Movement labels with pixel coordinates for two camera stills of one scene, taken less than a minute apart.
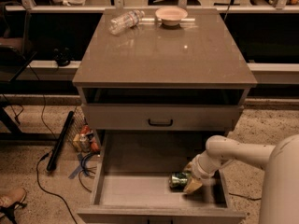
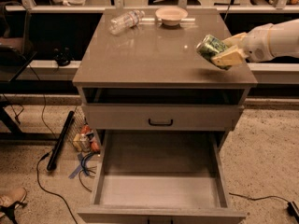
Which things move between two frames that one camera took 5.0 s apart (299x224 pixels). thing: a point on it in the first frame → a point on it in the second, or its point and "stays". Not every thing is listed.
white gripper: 197,168 → 257,43
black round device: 63,55 stays
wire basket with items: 82,135 stays
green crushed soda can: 178,180 → 210,45
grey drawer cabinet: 160,90 stays
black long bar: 57,148 stays
